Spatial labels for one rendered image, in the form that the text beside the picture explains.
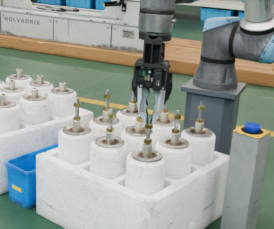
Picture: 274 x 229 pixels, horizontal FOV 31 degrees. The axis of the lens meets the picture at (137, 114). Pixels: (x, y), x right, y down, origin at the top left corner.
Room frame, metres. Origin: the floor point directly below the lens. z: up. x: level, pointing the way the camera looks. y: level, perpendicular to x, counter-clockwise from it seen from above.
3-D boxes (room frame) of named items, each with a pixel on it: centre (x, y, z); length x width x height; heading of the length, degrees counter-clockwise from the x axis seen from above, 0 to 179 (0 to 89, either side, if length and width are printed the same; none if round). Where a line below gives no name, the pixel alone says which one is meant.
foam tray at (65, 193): (1.24, -0.01, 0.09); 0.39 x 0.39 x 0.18; 53
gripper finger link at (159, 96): (1.06, -0.05, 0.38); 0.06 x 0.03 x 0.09; 174
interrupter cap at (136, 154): (1.08, -0.03, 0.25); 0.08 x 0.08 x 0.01
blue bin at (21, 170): (1.36, 0.24, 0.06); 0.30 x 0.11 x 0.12; 142
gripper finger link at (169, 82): (1.08, -0.05, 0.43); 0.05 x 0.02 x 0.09; 84
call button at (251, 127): (1.13, -0.28, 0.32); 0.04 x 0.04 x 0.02
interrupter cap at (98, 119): (1.31, 0.09, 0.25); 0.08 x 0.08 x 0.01
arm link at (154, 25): (1.06, -0.03, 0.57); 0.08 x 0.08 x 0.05
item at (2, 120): (1.40, 0.40, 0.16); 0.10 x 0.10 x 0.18
